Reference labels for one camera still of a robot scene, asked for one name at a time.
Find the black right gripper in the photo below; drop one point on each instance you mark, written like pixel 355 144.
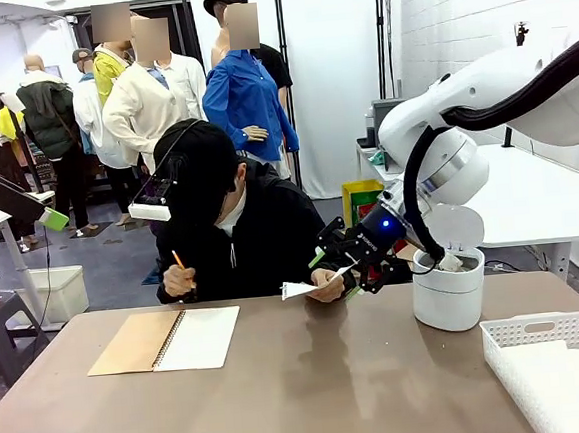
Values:
pixel 379 237

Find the white paper sheet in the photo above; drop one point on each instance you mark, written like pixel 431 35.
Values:
pixel 297 289

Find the orange pencil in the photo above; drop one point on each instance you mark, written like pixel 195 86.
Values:
pixel 180 262

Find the spiral notebook brown cover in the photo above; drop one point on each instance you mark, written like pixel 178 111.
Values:
pixel 199 339

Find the person's right forearm black sleeve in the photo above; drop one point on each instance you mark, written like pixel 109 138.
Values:
pixel 161 296

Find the person's left hand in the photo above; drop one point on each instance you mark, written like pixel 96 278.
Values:
pixel 327 286

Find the person's right hand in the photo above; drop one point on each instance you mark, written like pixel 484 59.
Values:
pixel 180 281

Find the green bag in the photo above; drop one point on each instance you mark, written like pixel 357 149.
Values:
pixel 369 205

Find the seated person black hoodie torso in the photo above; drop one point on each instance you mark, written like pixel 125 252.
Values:
pixel 279 217

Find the mannequin in dark green puffer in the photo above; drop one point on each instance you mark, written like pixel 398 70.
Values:
pixel 48 120

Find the small white side table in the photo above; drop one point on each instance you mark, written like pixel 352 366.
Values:
pixel 365 163

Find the teal cloth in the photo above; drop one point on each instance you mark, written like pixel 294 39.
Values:
pixel 377 157

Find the white lidded trash bin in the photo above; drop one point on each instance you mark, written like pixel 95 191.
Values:
pixel 446 299

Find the white storage box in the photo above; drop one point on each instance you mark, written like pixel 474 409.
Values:
pixel 65 294

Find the capped mannequin in white jacket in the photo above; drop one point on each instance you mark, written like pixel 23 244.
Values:
pixel 88 112

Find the grey box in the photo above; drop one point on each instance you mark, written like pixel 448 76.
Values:
pixel 386 108

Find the mannequin in yellow shirt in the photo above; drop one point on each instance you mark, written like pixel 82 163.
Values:
pixel 105 75

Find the mannequin in cream cardigan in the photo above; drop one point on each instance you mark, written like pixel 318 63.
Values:
pixel 140 98

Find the white perforated plastic basket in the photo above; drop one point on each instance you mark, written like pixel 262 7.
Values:
pixel 504 332

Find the black cap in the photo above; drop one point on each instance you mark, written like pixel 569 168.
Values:
pixel 200 163

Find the mannequin in blue shirt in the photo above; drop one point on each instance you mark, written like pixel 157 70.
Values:
pixel 245 94

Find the large white table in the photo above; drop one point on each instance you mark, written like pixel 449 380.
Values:
pixel 544 206

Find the mannequin in black t-shirt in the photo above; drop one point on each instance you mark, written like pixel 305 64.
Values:
pixel 272 65

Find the mannequin in white shirt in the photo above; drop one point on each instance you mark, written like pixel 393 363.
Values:
pixel 191 84

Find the black vertical pole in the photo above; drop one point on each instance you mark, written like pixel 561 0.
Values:
pixel 282 26

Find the bare beige mannequin torso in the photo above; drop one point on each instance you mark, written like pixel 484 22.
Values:
pixel 218 46

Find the black slanted pole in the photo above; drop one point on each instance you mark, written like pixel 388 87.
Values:
pixel 186 14

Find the white paper stack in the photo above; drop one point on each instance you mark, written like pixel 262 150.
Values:
pixel 573 385

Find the white head-mounted camera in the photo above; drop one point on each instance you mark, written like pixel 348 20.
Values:
pixel 149 210

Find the tall black tripod with camera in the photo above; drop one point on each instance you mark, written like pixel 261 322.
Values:
pixel 508 136

